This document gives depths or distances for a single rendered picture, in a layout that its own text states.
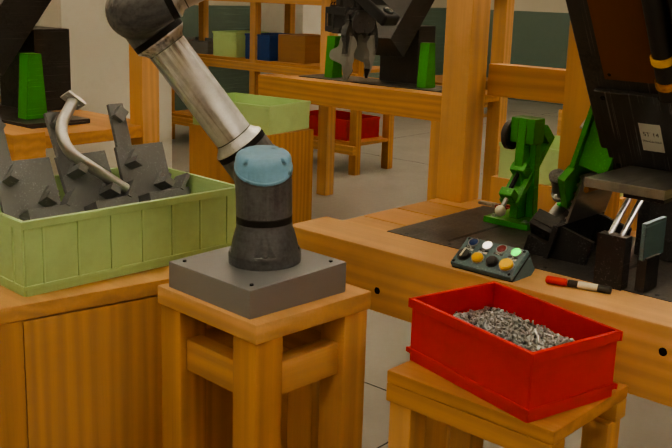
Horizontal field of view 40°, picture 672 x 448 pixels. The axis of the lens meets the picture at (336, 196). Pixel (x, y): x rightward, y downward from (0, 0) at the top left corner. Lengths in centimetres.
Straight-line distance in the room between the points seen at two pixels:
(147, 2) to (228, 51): 671
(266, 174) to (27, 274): 60
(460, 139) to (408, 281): 71
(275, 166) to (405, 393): 51
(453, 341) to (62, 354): 93
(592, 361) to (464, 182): 116
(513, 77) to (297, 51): 541
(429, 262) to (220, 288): 47
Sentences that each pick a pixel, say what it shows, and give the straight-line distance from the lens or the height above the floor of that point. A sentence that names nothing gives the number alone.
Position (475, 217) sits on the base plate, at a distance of 245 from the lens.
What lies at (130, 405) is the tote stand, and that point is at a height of 49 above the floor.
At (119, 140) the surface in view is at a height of 106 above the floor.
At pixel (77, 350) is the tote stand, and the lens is 220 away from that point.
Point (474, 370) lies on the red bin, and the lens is 163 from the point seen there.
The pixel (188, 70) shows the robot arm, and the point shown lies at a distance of 197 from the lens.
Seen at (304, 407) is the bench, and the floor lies 44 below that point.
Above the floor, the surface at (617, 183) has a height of 113.
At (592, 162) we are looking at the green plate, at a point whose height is 113.
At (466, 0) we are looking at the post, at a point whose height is 145.
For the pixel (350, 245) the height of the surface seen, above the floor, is 89.
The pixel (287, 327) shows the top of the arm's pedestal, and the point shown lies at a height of 83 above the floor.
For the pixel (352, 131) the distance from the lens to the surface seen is 752.
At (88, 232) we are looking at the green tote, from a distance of 220.
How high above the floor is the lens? 147
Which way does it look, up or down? 12 degrees down
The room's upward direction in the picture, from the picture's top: 2 degrees clockwise
